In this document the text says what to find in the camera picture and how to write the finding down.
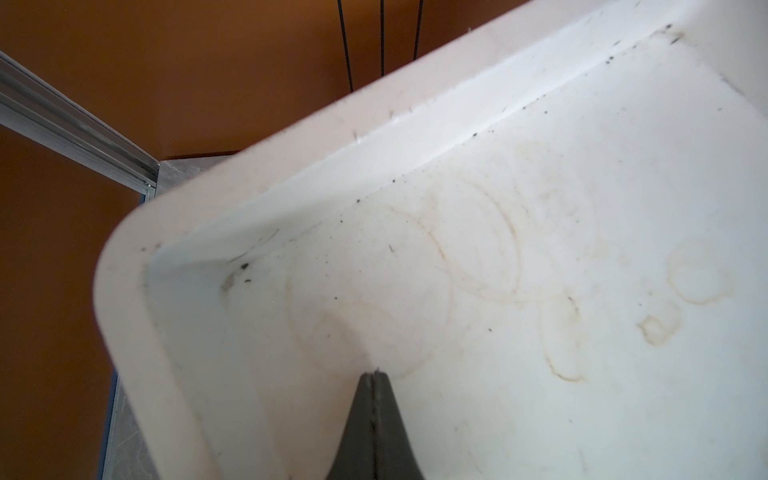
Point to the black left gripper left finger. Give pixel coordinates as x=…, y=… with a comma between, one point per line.
x=355, y=458

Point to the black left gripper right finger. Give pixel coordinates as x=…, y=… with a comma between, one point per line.
x=392, y=451

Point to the white plastic drawer cabinet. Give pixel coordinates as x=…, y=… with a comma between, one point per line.
x=551, y=234

